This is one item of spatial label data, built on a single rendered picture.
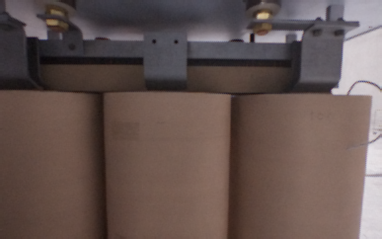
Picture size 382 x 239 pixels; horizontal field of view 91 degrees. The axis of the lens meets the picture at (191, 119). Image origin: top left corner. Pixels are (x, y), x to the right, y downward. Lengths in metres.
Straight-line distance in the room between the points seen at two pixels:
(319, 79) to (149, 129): 0.50
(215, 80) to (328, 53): 0.33
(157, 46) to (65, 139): 0.37
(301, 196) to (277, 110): 0.25
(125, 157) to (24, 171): 0.27
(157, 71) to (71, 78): 0.31
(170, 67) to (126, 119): 0.19
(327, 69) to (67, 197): 0.83
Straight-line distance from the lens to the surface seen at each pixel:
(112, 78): 0.69
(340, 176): 0.69
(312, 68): 0.65
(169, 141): 0.52
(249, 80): 0.67
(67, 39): 0.71
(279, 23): 0.59
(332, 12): 0.81
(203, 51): 0.62
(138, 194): 0.58
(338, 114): 0.65
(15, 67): 0.72
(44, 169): 0.67
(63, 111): 0.64
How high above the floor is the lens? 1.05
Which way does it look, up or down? 5 degrees down
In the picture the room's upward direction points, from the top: 1 degrees clockwise
